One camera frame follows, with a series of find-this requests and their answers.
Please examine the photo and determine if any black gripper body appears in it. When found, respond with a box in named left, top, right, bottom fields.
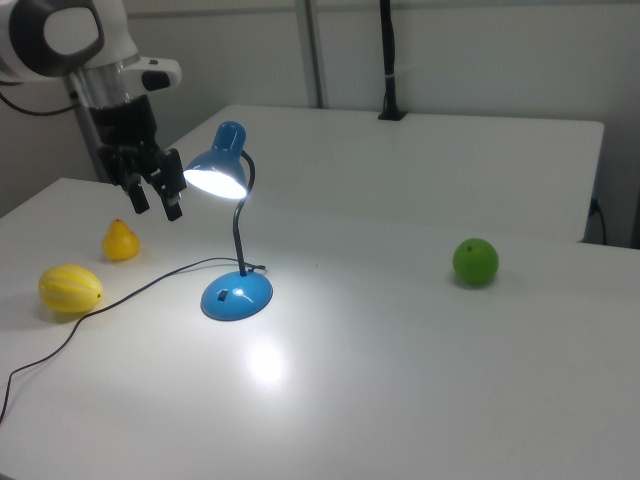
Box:
left=88, top=94, right=162, bottom=157

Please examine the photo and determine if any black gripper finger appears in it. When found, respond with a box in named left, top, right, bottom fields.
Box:
left=98, top=145, right=153, bottom=216
left=147, top=146, right=189, bottom=223

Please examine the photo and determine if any blue desk lamp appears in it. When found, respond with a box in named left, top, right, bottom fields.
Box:
left=182, top=120, right=275, bottom=322

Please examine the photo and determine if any yellow toy pear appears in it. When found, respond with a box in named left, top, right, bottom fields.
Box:
left=101, top=218, right=142, bottom=262

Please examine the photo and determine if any yellow striped toy melon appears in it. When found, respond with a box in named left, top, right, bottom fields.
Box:
left=37, top=263, right=105, bottom=315

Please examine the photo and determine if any white adjoining table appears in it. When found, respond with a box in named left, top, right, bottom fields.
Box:
left=167, top=103, right=606, bottom=244

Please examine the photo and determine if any green toy apple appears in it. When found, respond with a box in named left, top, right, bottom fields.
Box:
left=451, top=236, right=500, bottom=288

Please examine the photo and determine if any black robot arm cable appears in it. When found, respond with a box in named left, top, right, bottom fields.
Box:
left=0, top=83, right=79, bottom=117

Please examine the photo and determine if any black lamp power cable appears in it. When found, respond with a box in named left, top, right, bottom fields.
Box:
left=0, top=256, right=267, bottom=427

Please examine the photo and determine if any black camera pole with clamp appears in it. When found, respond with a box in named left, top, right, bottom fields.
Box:
left=376, top=0, right=407, bottom=123

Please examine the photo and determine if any black wall socket cable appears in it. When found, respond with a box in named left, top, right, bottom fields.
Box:
left=589, top=197, right=609, bottom=246

